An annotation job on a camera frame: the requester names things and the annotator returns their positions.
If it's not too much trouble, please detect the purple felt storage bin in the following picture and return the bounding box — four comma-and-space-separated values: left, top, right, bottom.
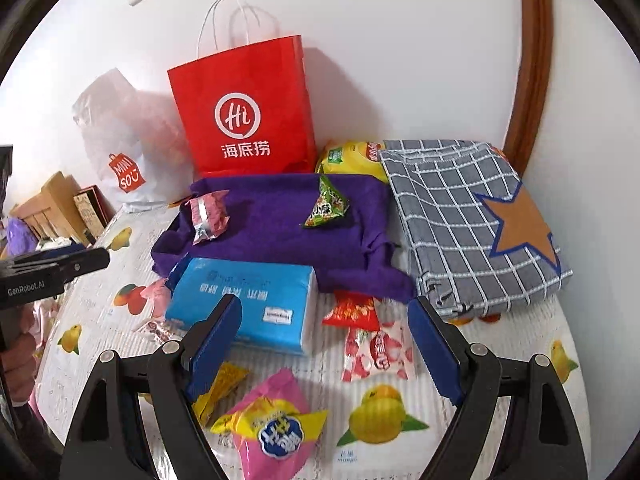
151, 172, 416, 303

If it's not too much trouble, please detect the small blue snack packet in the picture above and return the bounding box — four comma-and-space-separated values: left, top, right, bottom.
165, 255, 193, 291

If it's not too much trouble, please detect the purple soft object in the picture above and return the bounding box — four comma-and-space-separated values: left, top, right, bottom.
5, 217, 38, 253

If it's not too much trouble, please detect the white plastic bag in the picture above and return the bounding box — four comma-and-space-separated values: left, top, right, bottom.
71, 67, 198, 211

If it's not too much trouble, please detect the small pink snack packet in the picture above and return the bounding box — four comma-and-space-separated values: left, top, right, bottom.
140, 277, 173, 318

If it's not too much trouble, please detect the pink snack packet silver band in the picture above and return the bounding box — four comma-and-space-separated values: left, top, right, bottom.
186, 190, 231, 246

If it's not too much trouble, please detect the blue tissue pack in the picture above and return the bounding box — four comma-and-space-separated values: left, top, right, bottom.
165, 257, 319, 358

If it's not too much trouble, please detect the white stuffed toy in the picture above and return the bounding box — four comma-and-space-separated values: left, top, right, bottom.
35, 236, 76, 252

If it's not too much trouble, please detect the pink white jelly packet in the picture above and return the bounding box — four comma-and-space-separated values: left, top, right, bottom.
341, 320, 417, 383

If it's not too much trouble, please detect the red snack packet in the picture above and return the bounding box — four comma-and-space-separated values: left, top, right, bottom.
321, 290, 383, 332

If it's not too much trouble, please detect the dark patterned box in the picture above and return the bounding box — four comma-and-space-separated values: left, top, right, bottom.
74, 186, 116, 243

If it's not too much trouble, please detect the small yellow snack packet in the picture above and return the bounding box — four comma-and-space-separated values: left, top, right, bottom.
192, 360, 251, 428

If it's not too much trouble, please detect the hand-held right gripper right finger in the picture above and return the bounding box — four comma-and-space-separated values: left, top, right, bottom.
407, 296, 586, 480

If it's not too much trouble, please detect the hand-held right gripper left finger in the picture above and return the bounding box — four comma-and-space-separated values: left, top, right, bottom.
59, 294, 243, 480

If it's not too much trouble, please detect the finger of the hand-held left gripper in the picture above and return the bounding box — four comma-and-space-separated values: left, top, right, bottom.
50, 247, 111, 286
10, 241, 86, 262

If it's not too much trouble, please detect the fruit print tablecloth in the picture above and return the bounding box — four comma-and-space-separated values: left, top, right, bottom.
35, 205, 593, 480

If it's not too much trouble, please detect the red paper bag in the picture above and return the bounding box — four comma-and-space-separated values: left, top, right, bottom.
167, 0, 317, 178

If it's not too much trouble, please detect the small clear candy packet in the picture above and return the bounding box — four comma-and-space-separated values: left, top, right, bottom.
132, 317, 188, 345

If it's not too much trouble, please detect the grey checked cloth with star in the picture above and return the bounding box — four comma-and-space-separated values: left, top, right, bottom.
377, 139, 575, 318

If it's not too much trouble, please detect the pink yellow chips bag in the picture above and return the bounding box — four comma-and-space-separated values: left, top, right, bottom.
210, 367, 329, 480

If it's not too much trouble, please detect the wooden furniture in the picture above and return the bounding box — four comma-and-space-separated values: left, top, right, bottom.
10, 171, 93, 246

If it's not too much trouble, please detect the green snack packet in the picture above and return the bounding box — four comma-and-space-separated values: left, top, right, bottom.
301, 174, 349, 231

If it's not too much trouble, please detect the person's left hand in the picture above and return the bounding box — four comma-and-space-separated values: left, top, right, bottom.
0, 332, 38, 406

